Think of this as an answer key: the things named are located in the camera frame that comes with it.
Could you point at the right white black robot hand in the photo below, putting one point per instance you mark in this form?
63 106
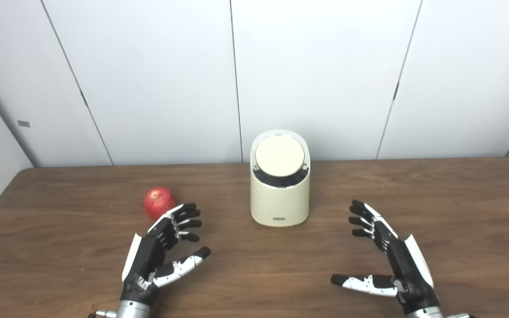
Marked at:
407 265

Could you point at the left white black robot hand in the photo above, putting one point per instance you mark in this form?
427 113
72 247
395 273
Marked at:
146 256

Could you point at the red apple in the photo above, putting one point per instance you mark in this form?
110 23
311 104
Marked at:
156 201

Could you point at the cream round bin lid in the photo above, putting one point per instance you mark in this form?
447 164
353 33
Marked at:
279 155

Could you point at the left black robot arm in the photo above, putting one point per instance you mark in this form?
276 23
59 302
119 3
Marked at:
131 311

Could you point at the cream-colored bin body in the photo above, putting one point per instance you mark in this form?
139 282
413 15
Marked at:
279 204

